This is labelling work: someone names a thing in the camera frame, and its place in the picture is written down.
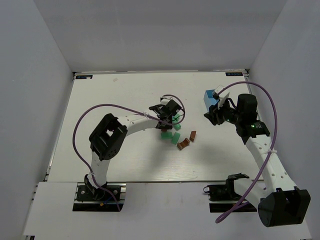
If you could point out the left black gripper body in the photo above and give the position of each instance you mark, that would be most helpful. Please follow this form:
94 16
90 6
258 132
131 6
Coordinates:
164 121

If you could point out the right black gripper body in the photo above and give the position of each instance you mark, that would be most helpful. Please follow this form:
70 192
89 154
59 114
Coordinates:
215 114

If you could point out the green small block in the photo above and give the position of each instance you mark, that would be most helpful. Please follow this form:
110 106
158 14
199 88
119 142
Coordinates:
175 118

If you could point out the blue plastic box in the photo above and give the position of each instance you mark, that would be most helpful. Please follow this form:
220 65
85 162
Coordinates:
209 99

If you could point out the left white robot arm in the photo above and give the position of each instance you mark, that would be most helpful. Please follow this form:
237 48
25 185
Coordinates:
108 136

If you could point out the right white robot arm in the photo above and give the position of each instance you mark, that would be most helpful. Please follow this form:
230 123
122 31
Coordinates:
281 202

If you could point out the green flat block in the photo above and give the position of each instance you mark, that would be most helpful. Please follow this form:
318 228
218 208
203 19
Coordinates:
166 135

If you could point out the green long block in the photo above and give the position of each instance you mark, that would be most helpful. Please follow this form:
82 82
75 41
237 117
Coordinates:
175 138

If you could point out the brown small block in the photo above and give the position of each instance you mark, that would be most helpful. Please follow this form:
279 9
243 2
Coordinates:
192 136

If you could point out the brown arch block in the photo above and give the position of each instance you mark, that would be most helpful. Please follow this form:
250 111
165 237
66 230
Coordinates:
183 144

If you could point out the right blue corner label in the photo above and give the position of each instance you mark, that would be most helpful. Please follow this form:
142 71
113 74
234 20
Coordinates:
233 74

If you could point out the blue corner label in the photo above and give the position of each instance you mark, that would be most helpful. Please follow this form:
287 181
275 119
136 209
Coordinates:
82 77
233 74

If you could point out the left blue corner label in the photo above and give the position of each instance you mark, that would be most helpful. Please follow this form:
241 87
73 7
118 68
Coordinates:
82 77

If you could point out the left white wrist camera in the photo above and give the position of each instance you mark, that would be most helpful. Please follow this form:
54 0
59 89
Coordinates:
165 100

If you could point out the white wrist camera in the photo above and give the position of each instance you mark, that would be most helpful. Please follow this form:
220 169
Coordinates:
220 94
165 100

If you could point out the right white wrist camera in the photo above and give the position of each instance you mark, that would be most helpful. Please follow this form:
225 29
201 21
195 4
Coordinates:
220 94

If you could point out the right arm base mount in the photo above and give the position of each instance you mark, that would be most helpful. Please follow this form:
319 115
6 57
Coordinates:
220 200

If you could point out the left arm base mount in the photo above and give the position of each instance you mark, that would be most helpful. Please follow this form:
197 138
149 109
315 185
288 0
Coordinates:
85 202

